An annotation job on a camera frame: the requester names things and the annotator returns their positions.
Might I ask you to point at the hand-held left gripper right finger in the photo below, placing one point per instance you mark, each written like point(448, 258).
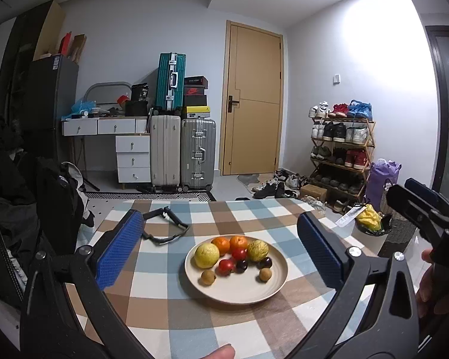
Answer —
point(320, 250)

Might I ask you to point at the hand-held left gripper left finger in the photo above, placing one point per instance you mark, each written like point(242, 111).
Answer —
point(119, 250)

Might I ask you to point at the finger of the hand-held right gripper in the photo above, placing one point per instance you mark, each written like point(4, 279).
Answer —
point(428, 190)
point(415, 204)

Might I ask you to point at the dark red cherry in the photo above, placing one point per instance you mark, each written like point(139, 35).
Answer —
point(266, 262)
point(241, 266)

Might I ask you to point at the brown longan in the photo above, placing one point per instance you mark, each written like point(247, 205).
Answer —
point(208, 277)
point(265, 275)

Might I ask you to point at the wrinkled yellow passion fruit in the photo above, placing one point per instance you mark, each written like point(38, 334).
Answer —
point(257, 250)

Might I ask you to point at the red cherry tomato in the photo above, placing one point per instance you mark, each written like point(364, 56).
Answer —
point(226, 266)
point(240, 254)

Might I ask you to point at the large yellow citrus fruit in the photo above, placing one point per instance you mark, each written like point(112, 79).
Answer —
point(206, 255)

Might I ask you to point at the cream round plate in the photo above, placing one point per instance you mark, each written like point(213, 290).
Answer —
point(239, 291)

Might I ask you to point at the person's right hand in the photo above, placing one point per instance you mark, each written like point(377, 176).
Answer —
point(426, 291)

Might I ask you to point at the person's left hand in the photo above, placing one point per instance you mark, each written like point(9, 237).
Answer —
point(219, 353)

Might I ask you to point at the woven basket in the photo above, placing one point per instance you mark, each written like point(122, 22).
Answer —
point(400, 228)

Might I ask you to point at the purple bag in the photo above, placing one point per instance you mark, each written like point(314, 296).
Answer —
point(381, 183)

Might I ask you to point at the white paper tag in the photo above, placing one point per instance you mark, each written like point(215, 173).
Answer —
point(350, 216)

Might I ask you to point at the yellow plastic bag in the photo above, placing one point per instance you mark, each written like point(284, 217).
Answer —
point(368, 218)

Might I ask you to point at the small cardboard box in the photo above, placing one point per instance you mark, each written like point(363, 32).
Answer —
point(313, 192)

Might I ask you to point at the pile of loose shoes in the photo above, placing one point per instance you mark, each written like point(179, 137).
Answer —
point(280, 187)

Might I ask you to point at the black jacket with label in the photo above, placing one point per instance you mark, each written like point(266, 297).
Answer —
point(60, 202)

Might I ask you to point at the orange mandarin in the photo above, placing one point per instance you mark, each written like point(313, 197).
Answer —
point(239, 241)
point(221, 245)

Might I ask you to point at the white drawer desk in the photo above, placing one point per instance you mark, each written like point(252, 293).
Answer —
point(133, 157)

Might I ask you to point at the door mat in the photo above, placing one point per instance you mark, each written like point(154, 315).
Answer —
point(249, 181)

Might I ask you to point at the wooden shoe rack with shoes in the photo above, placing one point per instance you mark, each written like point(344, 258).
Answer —
point(340, 132)

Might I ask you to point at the beige suitcase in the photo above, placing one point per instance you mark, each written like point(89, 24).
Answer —
point(164, 149)

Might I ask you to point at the pile of dark clothing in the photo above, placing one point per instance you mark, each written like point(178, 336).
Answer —
point(7, 194)

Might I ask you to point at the silver suitcase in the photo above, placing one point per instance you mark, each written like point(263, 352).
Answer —
point(198, 149)

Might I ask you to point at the wooden door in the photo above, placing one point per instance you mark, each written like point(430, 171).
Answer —
point(254, 134)

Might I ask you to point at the blue plastic bag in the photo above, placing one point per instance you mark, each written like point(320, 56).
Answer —
point(80, 107)

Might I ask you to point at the yellow and white shoebox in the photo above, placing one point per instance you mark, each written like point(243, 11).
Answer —
point(198, 112)

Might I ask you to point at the grey framed mirror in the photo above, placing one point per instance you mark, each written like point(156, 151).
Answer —
point(104, 91)

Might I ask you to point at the black box with print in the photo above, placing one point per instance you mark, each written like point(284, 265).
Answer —
point(140, 91)

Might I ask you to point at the dark refrigerator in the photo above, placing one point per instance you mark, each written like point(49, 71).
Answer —
point(48, 101)

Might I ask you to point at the teal suitcase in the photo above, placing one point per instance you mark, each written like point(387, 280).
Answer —
point(170, 82)

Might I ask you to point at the black and red shoebox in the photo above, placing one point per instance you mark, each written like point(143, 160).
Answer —
point(196, 81)

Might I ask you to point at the brown flat cardboard box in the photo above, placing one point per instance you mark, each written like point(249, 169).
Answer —
point(79, 48)

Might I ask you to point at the red flat box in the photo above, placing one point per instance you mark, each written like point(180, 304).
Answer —
point(65, 44)

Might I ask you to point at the large cardboard box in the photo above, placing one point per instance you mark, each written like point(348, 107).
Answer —
point(48, 30)

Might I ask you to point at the white light switch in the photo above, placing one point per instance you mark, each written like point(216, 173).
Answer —
point(337, 78)

